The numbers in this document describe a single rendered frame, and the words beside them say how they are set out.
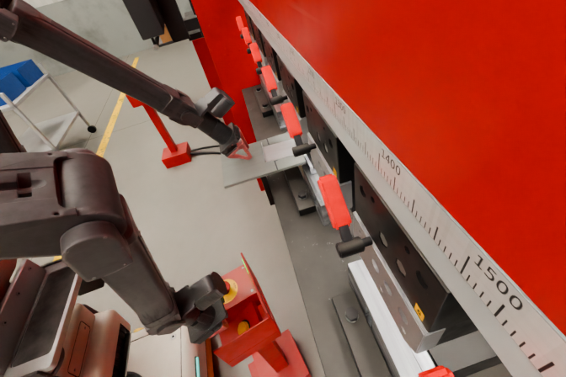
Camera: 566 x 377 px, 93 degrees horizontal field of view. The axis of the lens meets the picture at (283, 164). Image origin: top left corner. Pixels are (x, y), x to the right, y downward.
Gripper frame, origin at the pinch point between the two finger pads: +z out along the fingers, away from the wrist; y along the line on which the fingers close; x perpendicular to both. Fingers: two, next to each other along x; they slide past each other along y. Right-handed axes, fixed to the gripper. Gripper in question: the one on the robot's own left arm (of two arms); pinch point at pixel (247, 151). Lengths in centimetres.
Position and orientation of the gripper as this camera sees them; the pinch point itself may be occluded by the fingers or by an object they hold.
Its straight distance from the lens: 87.9
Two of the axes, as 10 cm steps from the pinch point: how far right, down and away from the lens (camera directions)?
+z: 6.3, 4.8, 6.1
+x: -7.3, 6.2, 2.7
